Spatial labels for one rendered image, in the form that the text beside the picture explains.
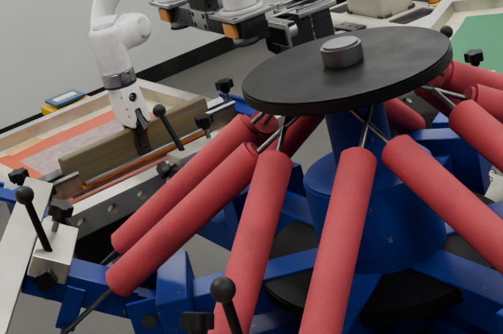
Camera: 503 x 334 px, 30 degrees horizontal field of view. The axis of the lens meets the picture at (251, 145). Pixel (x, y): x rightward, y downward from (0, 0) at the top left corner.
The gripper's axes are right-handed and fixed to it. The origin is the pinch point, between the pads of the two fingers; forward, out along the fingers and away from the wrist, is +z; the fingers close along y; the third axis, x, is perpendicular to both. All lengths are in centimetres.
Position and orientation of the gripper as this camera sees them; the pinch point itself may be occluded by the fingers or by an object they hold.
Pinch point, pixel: (139, 143)
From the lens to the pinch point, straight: 219.3
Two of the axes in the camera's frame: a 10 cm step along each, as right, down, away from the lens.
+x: -8.0, 3.9, -4.5
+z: 2.4, 9.0, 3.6
